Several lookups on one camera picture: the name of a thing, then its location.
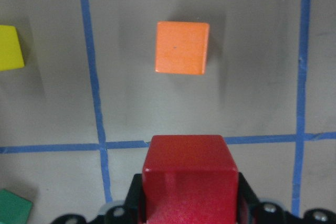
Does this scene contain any orange wooden block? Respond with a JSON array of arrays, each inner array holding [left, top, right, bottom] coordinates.
[[155, 21, 210, 75]]

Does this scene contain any green wooden block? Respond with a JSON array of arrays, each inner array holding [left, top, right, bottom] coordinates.
[[1, 189, 33, 224]]

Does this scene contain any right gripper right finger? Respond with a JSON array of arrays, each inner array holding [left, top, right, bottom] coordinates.
[[236, 172, 335, 224]]

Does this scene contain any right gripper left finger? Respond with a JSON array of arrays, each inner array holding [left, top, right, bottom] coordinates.
[[52, 174, 144, 224]]

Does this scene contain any red wooden block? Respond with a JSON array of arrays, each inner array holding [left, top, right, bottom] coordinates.
[[142, 135, 238, 223]]

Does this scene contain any yellow wooden block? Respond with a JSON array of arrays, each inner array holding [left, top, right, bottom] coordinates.
[[0, 25, 25, 71]]

